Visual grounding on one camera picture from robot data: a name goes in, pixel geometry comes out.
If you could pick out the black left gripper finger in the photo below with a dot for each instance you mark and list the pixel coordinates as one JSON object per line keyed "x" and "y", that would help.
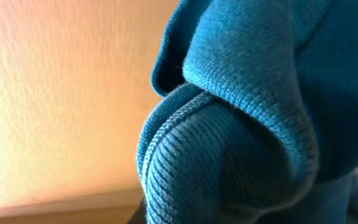
{"x": 139, "y": 216}

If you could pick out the blue polo shirt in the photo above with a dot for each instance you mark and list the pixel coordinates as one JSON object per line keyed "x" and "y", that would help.
{"x": 259, "y": 117}

